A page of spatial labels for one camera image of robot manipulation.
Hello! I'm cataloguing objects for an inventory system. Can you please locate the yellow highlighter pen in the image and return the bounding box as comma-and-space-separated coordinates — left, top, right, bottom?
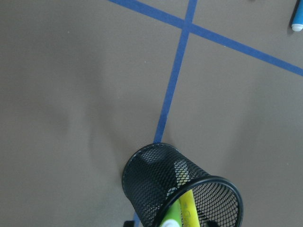
174, 160, 200, 227

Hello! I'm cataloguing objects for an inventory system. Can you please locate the black mesh pen cup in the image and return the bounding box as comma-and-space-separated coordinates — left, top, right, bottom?
122, 143, 243, 227

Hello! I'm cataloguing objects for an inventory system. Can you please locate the blue marker pen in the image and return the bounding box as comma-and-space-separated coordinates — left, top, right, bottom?
291, 0, 303, 32

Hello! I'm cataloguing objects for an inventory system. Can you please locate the green highlighter pen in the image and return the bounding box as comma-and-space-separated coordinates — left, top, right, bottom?
160, 200, 182, 227

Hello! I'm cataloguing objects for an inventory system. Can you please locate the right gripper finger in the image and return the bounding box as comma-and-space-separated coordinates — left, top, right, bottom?
123, 220, 135, 227

